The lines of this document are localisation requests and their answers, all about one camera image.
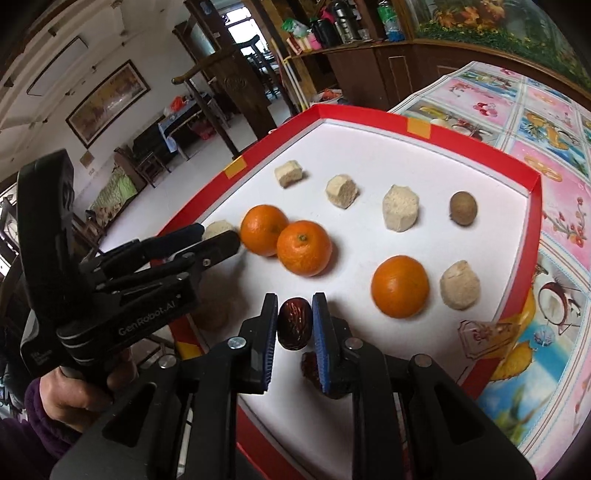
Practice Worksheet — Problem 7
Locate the dark red jujube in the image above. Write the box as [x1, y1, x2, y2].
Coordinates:
[276, 297, 312, 351]
[301, 352, 320, 386]

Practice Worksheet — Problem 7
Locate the orange tangerine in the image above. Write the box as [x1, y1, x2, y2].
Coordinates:
[239, 204, 290, 257]
[370, 255, 430, 319]
[276, 220, 332, 277]

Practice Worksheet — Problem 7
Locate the red white tray box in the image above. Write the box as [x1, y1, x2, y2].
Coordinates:
[165, 105, 527, 479]

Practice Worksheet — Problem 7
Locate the large beige yam chunk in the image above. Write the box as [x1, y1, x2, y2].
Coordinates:
[383, 185, 420, 232]

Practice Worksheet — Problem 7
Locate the cube beige yam piece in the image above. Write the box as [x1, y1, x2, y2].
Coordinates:
[274, 160, 304, 188]

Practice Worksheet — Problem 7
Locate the small beige yam piece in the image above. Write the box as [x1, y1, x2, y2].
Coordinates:
[202, 220, 235, 240]

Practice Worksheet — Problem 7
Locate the person's left hand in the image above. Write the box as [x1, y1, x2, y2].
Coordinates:
[39, 349, 137, 433]

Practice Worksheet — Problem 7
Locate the colourful patterned tablecloth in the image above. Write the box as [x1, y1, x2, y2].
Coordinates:
[394, 61, 590, 479]

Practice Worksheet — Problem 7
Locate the glass plant display cabinet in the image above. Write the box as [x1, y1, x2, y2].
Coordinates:
[407, 0, 590, 90]

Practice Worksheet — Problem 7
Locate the green plastic bottle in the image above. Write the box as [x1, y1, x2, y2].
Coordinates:
[378, 0, 405, 42]

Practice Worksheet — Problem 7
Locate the framed wall painting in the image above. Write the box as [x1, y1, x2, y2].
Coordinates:
[66, 60, 150, 148]

